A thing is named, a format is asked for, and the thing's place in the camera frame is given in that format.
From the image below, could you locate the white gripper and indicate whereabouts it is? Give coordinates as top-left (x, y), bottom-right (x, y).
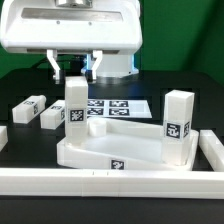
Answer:
top-left (0, 0), bottom-right (142, 81)

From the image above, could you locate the white desk top tray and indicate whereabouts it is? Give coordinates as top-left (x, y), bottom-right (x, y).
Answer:
top-left (57, 117), bottom-right (199, 171)

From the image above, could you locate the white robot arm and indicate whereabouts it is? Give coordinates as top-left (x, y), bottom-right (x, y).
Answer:
top-left (0, 0), bottom-right (142, 81)

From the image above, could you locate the tag sheet on table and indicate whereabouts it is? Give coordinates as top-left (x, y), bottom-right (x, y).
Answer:
top-left (87, 99), bottom-right (152, 118)

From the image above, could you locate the white left fence piece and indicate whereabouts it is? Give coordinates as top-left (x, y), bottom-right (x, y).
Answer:
top-left (0, 126), bottom-right (8, 151)

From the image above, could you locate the white front fence bar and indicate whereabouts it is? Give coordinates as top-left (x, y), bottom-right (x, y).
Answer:
top-left (0, 168), bottom-right (224, 199)

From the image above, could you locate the white fence bar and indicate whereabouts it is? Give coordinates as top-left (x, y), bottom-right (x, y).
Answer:
top-left (199, 130), bottom-right (224, 172)
top-left (0, 168), bottom-right (224, 199)

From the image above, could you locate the white right fence bar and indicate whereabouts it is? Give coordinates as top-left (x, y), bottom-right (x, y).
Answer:
top-left (199, 130), bottom-right (224, 172)

